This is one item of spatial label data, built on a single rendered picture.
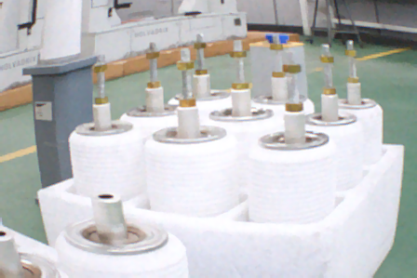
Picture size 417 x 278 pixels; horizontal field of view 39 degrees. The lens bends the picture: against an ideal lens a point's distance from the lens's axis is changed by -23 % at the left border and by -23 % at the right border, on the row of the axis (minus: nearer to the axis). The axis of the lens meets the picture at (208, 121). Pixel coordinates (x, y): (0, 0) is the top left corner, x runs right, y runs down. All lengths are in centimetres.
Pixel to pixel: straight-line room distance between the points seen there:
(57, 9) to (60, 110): 21
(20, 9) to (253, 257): 275
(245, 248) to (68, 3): 76
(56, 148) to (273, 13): 546
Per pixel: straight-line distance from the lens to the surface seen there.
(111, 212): 43
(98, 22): 368
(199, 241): 70
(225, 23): 456
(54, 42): 132
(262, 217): 70
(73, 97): 131
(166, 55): 393
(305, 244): 65
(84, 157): 80
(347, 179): 80
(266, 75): 113
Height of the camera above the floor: 40
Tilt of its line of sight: 10 degrees down
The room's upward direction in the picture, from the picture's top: 3 degrees counter-clockwise
